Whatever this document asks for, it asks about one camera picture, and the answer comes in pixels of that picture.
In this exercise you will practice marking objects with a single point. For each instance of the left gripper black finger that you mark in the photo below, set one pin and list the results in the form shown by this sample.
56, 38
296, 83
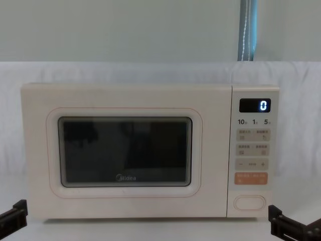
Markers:
20, 212

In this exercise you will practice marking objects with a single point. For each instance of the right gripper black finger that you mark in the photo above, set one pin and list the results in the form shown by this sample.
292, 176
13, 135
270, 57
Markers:
288, 227

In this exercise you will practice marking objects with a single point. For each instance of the oven door release button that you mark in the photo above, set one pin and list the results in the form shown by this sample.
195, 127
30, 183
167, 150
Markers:
249, 202

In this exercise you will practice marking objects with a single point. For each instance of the oven control panel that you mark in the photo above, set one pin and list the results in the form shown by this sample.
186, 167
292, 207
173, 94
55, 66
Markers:
253, 155

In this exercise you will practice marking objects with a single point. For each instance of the cream microwave oven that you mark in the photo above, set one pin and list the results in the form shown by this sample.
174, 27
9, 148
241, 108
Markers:
125, 100

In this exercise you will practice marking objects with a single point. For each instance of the pale white curtain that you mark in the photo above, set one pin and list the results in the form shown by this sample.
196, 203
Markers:
100, 25

